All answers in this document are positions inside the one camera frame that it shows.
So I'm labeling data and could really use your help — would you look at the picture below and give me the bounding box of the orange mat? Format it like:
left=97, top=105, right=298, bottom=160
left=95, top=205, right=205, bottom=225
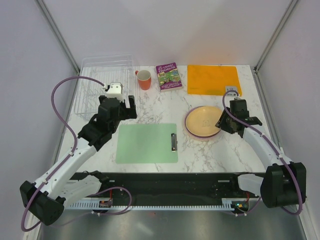
left=187, top=65, right=242, bottom=96

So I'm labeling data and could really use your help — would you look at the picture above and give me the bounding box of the purple paperback book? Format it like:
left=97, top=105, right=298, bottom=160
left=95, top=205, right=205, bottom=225
left=155, top=62, right=183, bottom=93

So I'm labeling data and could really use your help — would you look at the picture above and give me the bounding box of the green clipboard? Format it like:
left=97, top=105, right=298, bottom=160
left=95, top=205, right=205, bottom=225
left=115, top=123, right=178, bottom=164

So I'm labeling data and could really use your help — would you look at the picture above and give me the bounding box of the orange mug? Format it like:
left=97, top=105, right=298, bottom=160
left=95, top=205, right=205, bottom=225
left=135, top=70, right=152, bottom=91

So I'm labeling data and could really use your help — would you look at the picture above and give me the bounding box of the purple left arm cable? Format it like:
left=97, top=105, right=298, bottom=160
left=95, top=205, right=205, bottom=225
left=21, top=76, right=133, bottom=232

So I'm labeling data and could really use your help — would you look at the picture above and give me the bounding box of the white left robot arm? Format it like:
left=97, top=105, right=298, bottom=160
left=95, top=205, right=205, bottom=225
left=19, top=95, right=137, bottom=226

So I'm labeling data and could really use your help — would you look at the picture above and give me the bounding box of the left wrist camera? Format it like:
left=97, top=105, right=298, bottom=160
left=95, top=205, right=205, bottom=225
left=102, top=82, right=123, bottom=98

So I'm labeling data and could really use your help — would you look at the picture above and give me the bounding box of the white wire dish rack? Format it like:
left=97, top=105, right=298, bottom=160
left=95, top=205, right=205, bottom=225
left=74, top=53, right=135, bottom=120

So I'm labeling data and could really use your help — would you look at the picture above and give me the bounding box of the right aluminium frame post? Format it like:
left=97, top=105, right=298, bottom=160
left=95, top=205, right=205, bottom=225
left=253, top=0, right=300, bottom=73

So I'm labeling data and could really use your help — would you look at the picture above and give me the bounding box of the white slotted cable duct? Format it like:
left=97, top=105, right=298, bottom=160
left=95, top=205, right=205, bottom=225
left=66, top=198, right=235, bottom=211

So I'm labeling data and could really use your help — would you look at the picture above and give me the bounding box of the pink plate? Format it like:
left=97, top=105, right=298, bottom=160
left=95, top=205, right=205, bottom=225
left=184, top=126, right=221, bottom=141

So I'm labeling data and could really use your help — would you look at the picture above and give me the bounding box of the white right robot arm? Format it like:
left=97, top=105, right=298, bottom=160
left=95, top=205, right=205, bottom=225
left=216, top=97, right=307, bottom=215

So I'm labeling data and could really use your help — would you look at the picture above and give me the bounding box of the tan plate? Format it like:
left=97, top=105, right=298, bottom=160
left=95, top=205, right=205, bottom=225
left=186, top=105, right=223, bottom=137

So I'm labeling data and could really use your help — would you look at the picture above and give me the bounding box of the aluminium frame post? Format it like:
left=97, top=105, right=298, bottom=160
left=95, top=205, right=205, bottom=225
left=253, top=0, right=300, bottom=73
left=35, top=0, right=80, bottom=72

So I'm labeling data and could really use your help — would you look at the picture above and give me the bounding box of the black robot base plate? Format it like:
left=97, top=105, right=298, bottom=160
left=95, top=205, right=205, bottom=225
left=68, top=171, right=266, bottom=207

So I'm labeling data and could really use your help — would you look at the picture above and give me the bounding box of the left aluminium frame post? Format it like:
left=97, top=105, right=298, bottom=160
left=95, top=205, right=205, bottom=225
left=35, top=0, right=80, bottom=72

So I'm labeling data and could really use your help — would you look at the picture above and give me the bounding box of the purple plate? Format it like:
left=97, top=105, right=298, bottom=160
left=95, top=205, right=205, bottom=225
left=184, top=109, right=222, bottom=140

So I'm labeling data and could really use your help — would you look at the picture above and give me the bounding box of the small white label card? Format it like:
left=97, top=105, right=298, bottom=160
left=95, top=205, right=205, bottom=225
left=225, top=86, right=239, bottom=97

